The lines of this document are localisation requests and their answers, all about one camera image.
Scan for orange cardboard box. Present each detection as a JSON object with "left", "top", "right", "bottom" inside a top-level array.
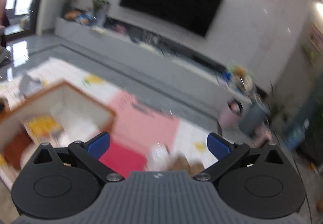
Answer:
[{"left": 1, "top": 82, "right": 117, "bottom": 157}]

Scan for yellow snack packet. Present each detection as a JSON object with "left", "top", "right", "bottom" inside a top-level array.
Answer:
[{"left": 26, "top": 115, "right": 63, "bottom": 137}]

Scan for potted green plant left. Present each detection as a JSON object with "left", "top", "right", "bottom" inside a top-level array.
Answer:
[{"left": 91, "top": 0, "right": 111, "bottom": 28}]

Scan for clear plastic bag bundle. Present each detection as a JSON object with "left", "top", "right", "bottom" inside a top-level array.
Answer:
[{"left": 147, "top": 143, "right": 170, "bottom": 171}]

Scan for grey-blue trash can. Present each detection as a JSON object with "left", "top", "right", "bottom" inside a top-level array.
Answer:
[{"left": 238, "top": 102, "right": 269, "bottom": 136}]

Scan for dark cabinet with plants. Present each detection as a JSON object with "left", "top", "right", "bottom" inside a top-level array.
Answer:
[{"left": 296, "top": 76, "right": 322, "bottom": 166}]

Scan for brown flower-shaped sponge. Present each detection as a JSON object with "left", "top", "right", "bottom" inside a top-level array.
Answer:
[{"left": 2, "top": 131, "right": 33, "bottom": 170}]

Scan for blue water bottle jug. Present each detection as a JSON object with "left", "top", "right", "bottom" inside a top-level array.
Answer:
[{"left": 284, "top": 119, "right": 310, "bottom": 151}]

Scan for small pink heater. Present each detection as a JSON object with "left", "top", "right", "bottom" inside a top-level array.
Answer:
[{"left": 253, "top": 123, "right": 273, "bottom": 148}]

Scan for brown plush slippers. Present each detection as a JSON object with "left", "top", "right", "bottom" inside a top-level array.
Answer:
[{"left": 167, "top": 154, "right": 205, "bottom": 177}]

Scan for teddy bear on console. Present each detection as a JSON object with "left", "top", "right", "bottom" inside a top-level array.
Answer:
[{"left": 232, "top": 66, "right": 247, "bottom": 79}]

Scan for framed wall picture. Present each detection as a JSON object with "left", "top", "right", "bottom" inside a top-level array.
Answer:
[{"left": 308, "top": 24, "right": 323, "bottom": 54}]

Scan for grey TV console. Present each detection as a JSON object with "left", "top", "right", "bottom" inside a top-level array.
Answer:
[{"left": 55, "top": 18, "right": 251, "bottom": 113}]

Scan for pink waste bin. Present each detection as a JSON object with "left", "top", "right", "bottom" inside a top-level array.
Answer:
[{"left": 218, "top": 99, "right": 244, "bottom": 129}]

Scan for red Wonderlab box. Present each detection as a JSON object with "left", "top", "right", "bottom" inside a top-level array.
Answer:
[{"left": 99, "top": 142, "right": 146, "bottom": 176}]

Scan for pink paper placemat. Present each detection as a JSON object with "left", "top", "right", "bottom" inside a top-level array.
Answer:
[{"left": 108, "top": 91, "right": 180, "bottom": 155}]

